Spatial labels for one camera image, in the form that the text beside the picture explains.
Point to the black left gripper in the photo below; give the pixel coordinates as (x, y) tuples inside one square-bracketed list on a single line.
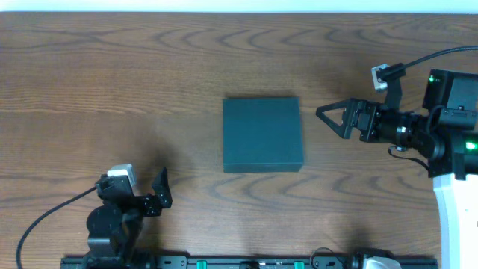
[(148, 205)]

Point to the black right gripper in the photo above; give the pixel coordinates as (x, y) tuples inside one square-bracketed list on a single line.
[(359, 119)]

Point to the dark green box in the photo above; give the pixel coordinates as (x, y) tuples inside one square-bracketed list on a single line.
[(262, 135)]

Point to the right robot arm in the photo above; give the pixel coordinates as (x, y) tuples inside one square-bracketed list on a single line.
[(445, 138)]

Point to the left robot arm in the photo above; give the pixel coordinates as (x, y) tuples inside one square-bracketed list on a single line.
[(115, 226)]

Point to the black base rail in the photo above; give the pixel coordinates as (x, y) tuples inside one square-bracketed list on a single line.
[(321, 258)]

